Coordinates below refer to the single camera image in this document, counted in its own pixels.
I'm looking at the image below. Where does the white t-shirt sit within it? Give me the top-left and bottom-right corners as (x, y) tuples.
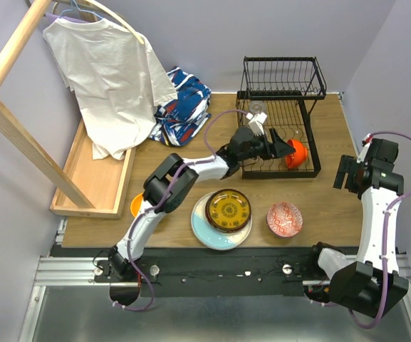
(43, 18), (177, 160)

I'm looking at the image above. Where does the wooden tray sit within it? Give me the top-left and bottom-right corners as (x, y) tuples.
(50, 123), (135, 219)

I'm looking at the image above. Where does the wooden clothes rack frame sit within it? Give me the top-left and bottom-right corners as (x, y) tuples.
(0, 0), (95, 209)

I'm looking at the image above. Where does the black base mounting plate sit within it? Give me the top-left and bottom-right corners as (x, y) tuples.
(94, 247), (329, 298)

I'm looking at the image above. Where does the yellow bowl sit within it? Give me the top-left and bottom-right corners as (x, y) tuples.
(130, 192), (143, 217)

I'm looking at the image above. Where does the clear faceted drinking glass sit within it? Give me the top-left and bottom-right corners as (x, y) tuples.
(249, 100), (266, 115)

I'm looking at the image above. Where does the blue patterned cloth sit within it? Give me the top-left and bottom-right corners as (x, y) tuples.
(148, 67), (212, 147)

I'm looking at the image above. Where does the yellow patterned dark-rimmed plate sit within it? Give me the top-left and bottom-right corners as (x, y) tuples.
(204, 188), (252, 234)

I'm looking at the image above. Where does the black wire dish rack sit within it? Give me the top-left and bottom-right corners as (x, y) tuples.
(236, 56), (327, 180)

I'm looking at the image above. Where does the aluminium rail frame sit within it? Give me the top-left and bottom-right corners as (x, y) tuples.
(20, 244), (411, 341)

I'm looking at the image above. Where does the orange-red bowl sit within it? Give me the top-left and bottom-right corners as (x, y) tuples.
(285, 139), (308, 170)

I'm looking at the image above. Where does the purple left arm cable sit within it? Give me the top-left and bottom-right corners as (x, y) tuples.
(126, 109), (254, 264)

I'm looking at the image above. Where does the white and blue plate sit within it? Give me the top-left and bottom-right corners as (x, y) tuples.
(191, 192), (252, 251)

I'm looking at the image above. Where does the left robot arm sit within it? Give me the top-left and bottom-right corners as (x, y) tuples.
(108, 127), (295, 281)

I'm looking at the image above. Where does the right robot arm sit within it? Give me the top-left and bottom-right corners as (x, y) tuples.
(305, 138), (408, 318)

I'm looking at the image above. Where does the red patterned bowl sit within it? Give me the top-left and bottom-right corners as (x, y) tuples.
(266, 202), (303, 238)

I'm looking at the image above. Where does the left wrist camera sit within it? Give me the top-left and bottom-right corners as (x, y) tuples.
(246, 112), (267, 136)

